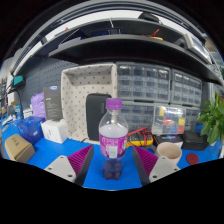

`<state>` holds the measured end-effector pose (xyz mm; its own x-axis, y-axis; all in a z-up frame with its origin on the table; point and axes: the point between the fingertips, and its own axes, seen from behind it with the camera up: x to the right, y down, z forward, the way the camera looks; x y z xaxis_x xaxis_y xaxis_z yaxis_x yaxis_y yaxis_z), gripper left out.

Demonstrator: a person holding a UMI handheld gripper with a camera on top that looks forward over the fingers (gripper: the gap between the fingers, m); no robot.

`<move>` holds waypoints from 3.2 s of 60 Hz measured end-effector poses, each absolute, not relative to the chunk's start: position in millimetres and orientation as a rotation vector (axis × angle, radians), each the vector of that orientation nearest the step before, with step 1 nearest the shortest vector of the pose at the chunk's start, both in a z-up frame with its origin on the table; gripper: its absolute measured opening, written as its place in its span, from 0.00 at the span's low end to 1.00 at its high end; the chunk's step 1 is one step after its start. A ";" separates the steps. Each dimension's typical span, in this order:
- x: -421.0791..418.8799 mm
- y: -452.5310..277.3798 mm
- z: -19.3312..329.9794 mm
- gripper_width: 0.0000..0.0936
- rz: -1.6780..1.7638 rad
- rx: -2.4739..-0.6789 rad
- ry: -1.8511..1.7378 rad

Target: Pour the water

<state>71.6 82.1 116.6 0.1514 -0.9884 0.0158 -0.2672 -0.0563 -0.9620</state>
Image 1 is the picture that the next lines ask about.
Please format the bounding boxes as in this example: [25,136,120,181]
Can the white perforated tray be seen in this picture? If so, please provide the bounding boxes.
[60,63,118,143]

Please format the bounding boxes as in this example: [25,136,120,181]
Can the small black labelled box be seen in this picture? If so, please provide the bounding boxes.
[153,133,184,148]

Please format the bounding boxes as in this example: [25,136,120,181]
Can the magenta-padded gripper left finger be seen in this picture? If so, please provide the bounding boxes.
[44,143,95,188]

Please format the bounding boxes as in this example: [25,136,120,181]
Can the clear organizer with coloured parts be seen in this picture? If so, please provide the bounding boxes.
[151,105,187,136]

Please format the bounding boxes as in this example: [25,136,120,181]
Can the black overhead shelf unit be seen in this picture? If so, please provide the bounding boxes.
[9,9,224,88]

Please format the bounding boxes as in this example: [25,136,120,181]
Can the black carton with blue logo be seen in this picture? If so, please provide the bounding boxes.
[43,85,64,122]

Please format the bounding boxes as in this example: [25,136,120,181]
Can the black hard case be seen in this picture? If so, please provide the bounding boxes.
[181,130,209,152]

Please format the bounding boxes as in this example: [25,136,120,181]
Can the clear bottle with purple cap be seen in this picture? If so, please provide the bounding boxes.
[98,97,130,181]

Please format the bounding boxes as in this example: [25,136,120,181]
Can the white cardboard box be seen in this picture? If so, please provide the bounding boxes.
[40,118,69,145]

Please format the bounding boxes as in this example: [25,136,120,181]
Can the translucent blue box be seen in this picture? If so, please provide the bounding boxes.
[14,115,45,145]

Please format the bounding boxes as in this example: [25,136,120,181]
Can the black rounded speaker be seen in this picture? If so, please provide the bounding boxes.
[85,93,113,142]

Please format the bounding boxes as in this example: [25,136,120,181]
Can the green potted plant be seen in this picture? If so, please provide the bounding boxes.
[196,91,224,146]

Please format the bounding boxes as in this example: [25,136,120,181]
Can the yellow multimeter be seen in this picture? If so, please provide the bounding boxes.
[126,131,154,148]

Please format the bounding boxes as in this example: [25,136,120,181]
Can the beige ceramic cup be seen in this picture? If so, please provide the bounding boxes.
[155,141,183,167]

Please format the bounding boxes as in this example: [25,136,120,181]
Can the purple bag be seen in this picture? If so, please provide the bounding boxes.
[30,92,47,120]

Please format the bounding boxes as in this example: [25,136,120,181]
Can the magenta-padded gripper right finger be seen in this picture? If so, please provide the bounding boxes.
[131,145,182,187]

